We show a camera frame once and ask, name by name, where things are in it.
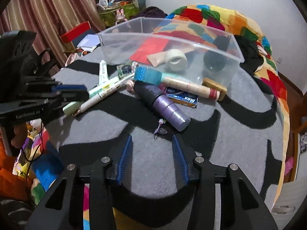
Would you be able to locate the white cream tube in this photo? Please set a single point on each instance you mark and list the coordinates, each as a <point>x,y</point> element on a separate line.
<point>103,94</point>

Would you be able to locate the beige sachet tube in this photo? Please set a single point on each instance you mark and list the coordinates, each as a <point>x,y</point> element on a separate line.
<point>157,59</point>

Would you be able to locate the small charm keychain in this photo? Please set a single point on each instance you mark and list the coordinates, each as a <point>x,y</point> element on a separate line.
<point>160,130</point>

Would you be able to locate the black clothing pile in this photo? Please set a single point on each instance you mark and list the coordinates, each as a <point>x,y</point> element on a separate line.
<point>253,61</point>

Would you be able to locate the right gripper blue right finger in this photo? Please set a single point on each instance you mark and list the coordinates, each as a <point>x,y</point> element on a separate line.
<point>180,160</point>

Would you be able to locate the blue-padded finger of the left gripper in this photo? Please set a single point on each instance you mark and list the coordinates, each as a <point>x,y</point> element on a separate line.
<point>68,88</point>

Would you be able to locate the dark purple clothing pile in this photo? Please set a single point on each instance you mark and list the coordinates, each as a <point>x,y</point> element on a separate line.
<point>152,12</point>

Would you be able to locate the blue white booklet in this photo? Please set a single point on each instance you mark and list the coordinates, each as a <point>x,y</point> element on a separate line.
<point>89,42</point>

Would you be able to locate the pink bunny toy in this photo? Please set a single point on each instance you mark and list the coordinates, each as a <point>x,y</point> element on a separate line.
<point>120,16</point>

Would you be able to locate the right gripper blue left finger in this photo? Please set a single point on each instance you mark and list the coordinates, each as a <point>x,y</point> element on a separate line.
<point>123,162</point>

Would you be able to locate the blue Max box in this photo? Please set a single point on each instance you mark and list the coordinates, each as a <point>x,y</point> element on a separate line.
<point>182,97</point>

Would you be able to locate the green cluttered storage basket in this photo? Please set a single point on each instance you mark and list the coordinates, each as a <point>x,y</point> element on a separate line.
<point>107,9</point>

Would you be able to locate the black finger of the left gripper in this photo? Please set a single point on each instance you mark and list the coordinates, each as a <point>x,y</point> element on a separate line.
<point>73,96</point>

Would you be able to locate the white pen with pattern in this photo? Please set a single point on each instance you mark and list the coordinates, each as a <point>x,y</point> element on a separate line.
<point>103,73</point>

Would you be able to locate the clear plastic storage box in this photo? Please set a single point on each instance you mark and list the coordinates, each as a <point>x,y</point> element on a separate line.
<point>120,42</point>

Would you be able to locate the white tape roll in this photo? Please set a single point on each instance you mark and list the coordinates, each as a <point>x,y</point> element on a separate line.
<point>175,60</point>

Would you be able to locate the beige tube red cap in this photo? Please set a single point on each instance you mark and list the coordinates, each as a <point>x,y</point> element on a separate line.
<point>192,88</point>

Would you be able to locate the wooden block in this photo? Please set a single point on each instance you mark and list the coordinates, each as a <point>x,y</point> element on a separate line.
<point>214,85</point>

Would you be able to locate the pink striped curtain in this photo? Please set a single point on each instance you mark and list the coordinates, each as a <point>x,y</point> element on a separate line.
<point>50,19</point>

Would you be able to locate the red flat box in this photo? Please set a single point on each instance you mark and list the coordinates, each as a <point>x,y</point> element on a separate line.
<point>75,32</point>

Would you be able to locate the white green tube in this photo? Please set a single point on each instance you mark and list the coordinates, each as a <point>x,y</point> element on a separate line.
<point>72,107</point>

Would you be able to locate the green flower card box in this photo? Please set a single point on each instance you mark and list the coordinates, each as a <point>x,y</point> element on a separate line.
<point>123,70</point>

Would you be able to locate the colourful patchwork quilt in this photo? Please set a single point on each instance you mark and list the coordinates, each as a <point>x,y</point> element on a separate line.
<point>239,28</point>

